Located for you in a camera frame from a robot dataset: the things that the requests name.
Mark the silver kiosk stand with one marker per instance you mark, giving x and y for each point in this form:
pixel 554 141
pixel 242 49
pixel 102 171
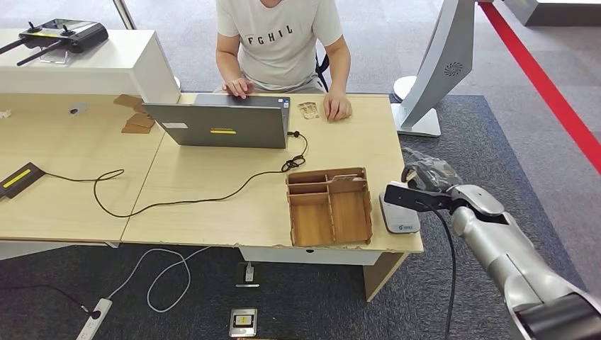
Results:
pixel 441 61

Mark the black remote controller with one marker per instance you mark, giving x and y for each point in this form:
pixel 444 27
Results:
pixel 80 35

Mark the person's right forearm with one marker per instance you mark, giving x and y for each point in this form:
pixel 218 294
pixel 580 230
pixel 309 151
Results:
pixel 229 65

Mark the white grey platform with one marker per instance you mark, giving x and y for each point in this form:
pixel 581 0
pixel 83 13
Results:
pixel 558 16

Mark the person's right hand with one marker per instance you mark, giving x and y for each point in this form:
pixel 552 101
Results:
pixel 239 87

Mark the person's left hand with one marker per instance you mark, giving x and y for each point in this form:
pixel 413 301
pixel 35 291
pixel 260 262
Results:
pixel 337 105

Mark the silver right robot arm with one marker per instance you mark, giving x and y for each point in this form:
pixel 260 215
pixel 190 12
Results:
pixel 497 244

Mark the silver floor socket box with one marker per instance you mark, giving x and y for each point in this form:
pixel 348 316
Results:
pixel 243 323

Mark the metal pole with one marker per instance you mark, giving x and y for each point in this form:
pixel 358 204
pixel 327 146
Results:
pixel 124 14

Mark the dark grey floor rug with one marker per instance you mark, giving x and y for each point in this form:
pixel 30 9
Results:
pixel 328 312

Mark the person's left forearm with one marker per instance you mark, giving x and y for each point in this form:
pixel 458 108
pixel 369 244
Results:
pixel 339 70

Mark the grey laptop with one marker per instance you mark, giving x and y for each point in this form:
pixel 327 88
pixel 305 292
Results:
pixel 225 124

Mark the small wooden card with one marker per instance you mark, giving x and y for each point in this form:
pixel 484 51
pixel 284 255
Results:
pixel 309 110

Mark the white power strip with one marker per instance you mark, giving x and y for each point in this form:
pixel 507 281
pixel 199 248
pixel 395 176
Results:
pixel 96 319

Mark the wooden compartment tray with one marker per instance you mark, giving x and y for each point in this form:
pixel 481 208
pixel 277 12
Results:
pixel 312 220

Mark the brown cardboard piece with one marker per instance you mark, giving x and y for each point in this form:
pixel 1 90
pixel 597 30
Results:
pixel 141 120
pixel 140 108
pixel 127 100
pixel 134 129

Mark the floor socket with white plug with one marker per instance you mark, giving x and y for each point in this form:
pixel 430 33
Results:
pixel 248 274

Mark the grey card reader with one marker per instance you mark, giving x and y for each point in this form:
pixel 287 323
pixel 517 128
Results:
pixel 399 220

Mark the white counter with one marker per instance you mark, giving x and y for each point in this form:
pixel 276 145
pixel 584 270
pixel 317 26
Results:
pixel 94 65

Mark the black office chair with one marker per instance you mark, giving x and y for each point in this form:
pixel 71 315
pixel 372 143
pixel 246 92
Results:
pixel 322 70

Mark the small white object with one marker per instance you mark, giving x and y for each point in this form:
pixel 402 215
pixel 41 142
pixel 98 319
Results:
pixel 4 114

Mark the white round base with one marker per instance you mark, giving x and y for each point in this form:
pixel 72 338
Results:
pixel 403 88

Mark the clear controller stand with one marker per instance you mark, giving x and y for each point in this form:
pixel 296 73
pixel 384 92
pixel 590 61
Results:
pixel 54 57

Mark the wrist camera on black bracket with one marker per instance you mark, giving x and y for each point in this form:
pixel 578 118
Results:
pixel 413 199

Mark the black power brick yellow label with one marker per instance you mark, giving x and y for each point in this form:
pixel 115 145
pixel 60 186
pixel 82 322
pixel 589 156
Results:
pixel 18 179

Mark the light wood desk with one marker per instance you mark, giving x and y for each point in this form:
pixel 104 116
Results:
pixel 235 187
pixel 61 141

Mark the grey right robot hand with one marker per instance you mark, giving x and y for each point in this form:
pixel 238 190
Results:
pixel 434 176

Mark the person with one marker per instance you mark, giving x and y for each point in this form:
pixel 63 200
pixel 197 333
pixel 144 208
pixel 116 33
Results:
pixel 277 47

